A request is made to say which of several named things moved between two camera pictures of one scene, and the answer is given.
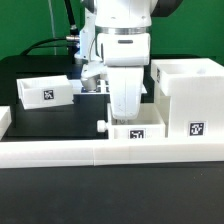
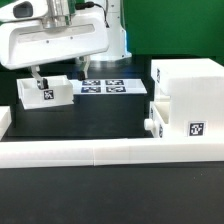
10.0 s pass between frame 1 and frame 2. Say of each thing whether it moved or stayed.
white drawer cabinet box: stayed
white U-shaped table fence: stayed
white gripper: moved
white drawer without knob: stayed
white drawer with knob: moved
